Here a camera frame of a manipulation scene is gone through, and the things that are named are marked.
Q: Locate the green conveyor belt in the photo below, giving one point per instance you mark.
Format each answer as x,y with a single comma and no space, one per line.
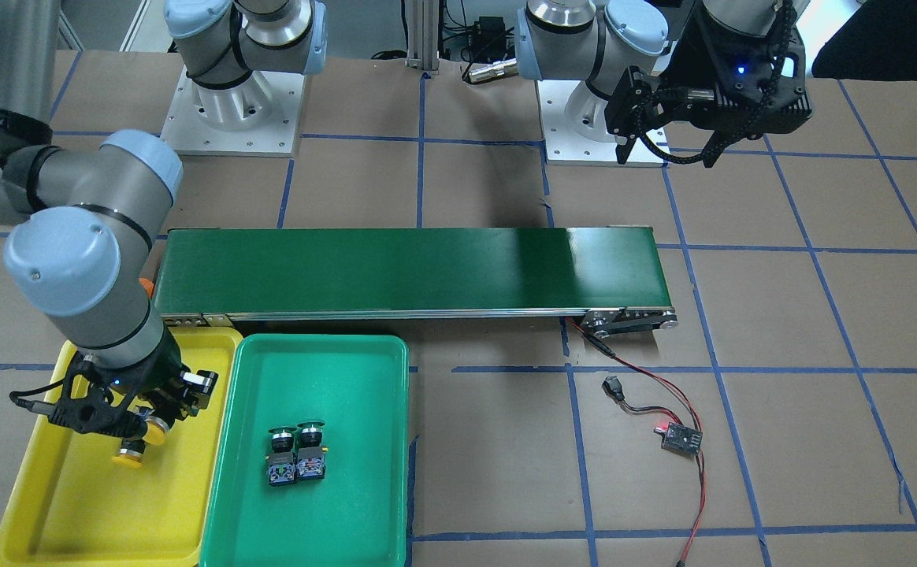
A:
610,280

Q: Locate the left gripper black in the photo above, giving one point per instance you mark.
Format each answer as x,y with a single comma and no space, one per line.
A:
698,49

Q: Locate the yellow plastic tray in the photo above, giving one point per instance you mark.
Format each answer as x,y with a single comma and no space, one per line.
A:
72,506

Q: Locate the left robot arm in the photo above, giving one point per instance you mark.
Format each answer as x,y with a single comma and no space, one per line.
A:
581,40

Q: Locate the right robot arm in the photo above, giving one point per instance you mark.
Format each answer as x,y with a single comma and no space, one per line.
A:
83,223

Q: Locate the small motor controller board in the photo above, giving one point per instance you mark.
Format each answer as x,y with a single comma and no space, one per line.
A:
680,439

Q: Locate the yellow push button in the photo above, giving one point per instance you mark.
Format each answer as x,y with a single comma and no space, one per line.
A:
156,428
130,454

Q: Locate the aluminium frame post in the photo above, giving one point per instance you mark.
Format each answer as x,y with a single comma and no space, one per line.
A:
423,35

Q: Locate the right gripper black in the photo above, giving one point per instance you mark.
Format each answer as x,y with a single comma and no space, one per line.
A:
165,368

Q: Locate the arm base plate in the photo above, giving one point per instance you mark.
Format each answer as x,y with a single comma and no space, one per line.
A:
259,118
575,132

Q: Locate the plain orange cylinder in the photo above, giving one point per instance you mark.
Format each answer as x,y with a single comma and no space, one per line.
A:
147,284

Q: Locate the green push button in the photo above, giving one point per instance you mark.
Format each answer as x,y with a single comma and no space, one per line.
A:
310,463
281,461

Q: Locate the green plastic tray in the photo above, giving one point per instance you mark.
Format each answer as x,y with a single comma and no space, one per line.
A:
356,515

